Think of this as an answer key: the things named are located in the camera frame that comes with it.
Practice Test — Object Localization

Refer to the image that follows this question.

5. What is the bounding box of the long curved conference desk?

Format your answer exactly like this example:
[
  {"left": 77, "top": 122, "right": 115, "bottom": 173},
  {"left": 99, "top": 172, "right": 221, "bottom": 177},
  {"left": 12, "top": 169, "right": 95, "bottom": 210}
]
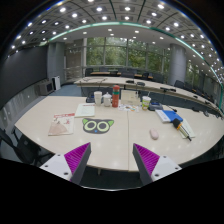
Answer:
[{"left": 75, "top": 76, "right": 221, "bottom": 112}]

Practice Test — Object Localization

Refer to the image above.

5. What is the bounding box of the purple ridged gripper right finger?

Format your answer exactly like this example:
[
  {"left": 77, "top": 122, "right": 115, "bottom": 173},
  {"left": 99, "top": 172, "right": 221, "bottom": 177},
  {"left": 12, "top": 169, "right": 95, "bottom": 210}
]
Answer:
[{"left": 133, "top": 143, "right": 181, "bottom": 185}]

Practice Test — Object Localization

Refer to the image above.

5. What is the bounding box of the green and white drink cup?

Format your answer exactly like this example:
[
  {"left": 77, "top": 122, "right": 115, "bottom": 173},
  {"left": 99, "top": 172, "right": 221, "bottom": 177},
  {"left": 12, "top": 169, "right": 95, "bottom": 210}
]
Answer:
[{"left": 142, "top": 96, "right": 151, "bottom": 110}]

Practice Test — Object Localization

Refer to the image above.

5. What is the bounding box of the black and yellow marker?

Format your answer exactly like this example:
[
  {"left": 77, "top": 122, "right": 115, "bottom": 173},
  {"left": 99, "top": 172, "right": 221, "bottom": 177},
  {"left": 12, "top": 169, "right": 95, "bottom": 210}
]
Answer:
[{"left": 173, "top": 118, "right": 191, "bottom": 141}]

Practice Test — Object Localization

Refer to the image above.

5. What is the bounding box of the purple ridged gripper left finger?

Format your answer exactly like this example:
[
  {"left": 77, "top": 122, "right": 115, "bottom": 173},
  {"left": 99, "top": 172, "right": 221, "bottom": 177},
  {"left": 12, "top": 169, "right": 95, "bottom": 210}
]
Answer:
[{"left": 41, "top": 143, "right": 91, "bottom": 185}]

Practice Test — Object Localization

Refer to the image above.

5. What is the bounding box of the blue notebook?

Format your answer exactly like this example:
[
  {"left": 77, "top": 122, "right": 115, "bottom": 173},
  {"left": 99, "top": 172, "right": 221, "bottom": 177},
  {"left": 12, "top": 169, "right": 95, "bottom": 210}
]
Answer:
[{"left": 156, "top": 110, "right": 183, "bottom": 123}]

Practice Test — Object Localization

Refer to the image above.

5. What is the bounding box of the black office chair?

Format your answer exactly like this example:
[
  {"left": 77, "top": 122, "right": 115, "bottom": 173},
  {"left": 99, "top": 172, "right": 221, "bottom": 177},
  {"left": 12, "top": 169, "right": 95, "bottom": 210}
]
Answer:
[{"left": 0, "top": 128, "right": 53, "bottom": 166}]

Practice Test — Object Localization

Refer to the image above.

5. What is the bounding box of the white paper cup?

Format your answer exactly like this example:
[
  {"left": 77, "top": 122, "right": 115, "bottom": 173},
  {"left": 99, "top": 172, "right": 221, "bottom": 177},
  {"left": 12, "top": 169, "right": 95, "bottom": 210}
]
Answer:
[{"left": 94, "top": 91, "right": 102, "bottom": 106}]

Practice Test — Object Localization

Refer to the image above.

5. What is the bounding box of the grey box appliance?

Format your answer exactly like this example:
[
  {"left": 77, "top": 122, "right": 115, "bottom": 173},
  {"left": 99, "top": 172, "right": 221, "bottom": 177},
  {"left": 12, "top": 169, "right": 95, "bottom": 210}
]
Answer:
[{"left": 38, "top": 81, "right": 54, "bottom": 96}]

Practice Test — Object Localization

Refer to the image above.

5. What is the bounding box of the white paper booklet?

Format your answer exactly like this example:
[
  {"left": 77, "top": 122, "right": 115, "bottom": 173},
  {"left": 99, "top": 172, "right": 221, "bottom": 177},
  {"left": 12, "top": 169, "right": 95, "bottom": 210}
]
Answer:
[{"left": 75, "top": 103, "right": 95, "bottom": 117}]

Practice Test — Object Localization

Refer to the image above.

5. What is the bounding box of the colourful sticker sheet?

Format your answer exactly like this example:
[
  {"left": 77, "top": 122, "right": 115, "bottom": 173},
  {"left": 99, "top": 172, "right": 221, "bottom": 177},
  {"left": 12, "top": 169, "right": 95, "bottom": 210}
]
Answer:
[{"left": 118, "top": 104, "right": 139, "bottom": 112}]

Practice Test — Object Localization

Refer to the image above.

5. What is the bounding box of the red and white magazine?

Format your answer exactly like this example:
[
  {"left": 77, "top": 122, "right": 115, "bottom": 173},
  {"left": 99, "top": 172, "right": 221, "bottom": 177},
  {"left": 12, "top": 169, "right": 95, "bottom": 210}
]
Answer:
[{"left": 48, "top": 113, "right": 75, "bottom": 136}]

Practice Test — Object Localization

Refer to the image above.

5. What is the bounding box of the red thermos bottle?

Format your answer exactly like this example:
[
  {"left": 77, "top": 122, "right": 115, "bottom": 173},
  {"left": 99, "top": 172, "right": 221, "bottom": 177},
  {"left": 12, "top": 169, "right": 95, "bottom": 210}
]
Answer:
[{"left": 112, "top": 85, "right": 120, "bottom": 108}]

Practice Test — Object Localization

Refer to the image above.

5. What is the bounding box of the white ceramic teapot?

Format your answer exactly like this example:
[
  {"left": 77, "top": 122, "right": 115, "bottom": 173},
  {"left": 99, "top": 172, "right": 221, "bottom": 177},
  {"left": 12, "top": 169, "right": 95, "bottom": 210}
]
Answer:
[{"left": 103, "top": 93, "right": 112, "bottom": 107}]

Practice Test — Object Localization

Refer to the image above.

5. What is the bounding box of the dark small device box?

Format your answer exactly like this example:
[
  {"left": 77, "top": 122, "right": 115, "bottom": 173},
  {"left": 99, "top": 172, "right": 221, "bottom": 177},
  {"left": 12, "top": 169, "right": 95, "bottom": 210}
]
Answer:
[{"left": 148, "top": 103, "right": 163, "bottom": 111}]

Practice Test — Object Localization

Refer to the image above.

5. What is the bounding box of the pink computer mouse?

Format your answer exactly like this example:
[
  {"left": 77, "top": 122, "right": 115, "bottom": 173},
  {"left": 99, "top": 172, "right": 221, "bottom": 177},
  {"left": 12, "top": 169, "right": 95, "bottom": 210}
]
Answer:
[{"left": 149, "top": 129, "right": 159, "bottom": 140}]

